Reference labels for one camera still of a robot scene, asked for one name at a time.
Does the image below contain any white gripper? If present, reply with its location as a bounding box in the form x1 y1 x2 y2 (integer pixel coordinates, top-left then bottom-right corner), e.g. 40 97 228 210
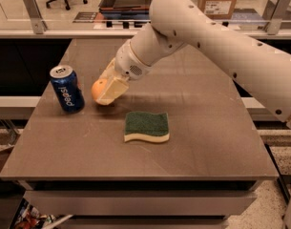
95 41 151 105

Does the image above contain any orange fruit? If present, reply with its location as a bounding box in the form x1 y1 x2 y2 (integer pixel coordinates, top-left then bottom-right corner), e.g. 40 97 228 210
92 78 107 100

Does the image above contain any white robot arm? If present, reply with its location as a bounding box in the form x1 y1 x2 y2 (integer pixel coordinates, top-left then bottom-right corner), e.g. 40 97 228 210
92 0 291 129

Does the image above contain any blue pepsi can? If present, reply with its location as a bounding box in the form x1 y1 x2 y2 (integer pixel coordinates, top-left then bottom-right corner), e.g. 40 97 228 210
50 65 85 114

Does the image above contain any green yellow sponge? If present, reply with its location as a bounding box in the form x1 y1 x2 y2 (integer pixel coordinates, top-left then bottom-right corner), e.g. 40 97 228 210
124 112 170 143

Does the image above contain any grey drawer front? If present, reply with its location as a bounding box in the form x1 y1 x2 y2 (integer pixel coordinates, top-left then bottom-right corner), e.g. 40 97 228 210
24 191 256 216

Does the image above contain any colourful items bin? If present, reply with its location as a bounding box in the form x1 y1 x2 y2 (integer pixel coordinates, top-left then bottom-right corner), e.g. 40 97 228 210
10 199 56 229

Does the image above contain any left metal railing post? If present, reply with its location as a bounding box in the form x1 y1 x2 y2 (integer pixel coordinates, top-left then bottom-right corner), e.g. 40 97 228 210
23 0 47 34

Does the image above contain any metal railing post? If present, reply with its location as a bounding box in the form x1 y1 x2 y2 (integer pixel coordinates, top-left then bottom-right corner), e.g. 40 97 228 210
265 0 291 35
23 0 47 34

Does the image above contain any right metal railing post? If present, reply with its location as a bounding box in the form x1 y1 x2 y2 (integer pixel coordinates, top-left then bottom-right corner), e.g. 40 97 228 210
265 0 291 35

